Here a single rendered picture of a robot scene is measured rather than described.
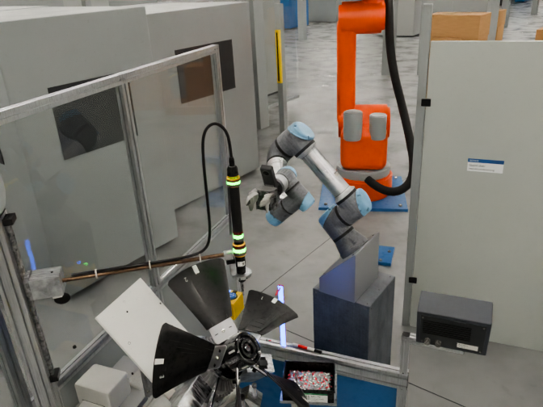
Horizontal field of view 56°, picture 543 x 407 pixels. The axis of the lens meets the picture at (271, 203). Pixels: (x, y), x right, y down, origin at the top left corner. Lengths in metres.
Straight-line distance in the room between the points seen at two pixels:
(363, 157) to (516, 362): 2.71
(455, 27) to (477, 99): 6.31
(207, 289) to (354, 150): 3.90
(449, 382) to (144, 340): 2.19
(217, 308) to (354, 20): 4.05
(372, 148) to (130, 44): 2.66
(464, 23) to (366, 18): 4.14
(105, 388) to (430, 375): 2.14
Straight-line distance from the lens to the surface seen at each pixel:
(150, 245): 2.55
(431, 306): 2.05
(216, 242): 3.17
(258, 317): 2.03
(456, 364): 3.72
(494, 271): 3.65
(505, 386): 3.66
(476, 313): 2.05
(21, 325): 1.85
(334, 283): 2.43
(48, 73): 4.11
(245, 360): 1.82
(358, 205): 2.34
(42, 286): 1.76
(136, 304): 1.99
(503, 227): 3.50
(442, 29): 9.57
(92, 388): 2.23
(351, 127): 5.44
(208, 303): 1.89
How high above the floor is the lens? 2.41
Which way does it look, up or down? 24 degrees down
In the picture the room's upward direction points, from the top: 3 degrees counter-clockwise
